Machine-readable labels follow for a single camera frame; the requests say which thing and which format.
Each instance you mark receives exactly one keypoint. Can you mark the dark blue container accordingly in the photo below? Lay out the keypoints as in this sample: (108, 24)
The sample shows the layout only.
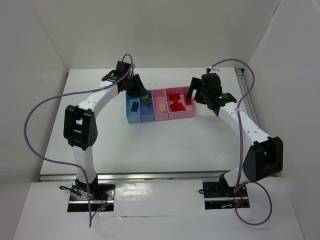
(147, 113)

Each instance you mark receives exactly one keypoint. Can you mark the small pink container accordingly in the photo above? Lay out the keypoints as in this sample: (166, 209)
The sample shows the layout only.
(160, 105)

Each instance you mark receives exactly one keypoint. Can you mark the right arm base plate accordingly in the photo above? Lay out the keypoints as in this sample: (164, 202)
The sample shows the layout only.
(217, 199)

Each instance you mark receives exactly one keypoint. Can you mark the red flower lego piece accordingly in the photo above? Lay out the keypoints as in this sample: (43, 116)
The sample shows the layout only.
(177, 107)

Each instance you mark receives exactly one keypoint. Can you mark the large pink container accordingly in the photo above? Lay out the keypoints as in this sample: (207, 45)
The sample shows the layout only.
(190, 109)

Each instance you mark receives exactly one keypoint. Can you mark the aluminium rail front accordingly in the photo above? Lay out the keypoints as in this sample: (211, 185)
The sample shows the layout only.
(137, 176)

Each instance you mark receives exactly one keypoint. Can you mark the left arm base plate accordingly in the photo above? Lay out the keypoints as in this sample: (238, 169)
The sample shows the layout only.
(102, 198)

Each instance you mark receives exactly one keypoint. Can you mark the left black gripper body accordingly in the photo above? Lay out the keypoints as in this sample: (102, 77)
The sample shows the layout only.
(136, 86)

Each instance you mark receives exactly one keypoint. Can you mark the aluminium rail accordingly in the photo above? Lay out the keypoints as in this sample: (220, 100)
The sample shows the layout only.
(137, 176)
(248, 102)

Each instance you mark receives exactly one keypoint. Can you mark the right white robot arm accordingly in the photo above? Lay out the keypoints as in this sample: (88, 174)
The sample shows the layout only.
(261, 155)

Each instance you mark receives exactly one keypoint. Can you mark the green white lego piece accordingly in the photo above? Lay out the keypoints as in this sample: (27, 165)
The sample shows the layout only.
(148, 101)

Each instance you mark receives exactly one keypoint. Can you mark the light blue container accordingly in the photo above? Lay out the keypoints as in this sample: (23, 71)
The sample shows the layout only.
(132, 117)

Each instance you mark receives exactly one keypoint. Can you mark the small red lego brick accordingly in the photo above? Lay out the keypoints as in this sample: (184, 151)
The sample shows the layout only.
(188, 101)

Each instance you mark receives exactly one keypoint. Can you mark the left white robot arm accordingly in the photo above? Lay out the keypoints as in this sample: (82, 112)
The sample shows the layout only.
(80, 127)

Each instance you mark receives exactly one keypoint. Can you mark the aluminium rail right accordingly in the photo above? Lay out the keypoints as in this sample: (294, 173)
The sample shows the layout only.
(248, 102)

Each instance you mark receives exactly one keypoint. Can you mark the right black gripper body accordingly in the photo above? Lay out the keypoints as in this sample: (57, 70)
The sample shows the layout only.
(197, 83)

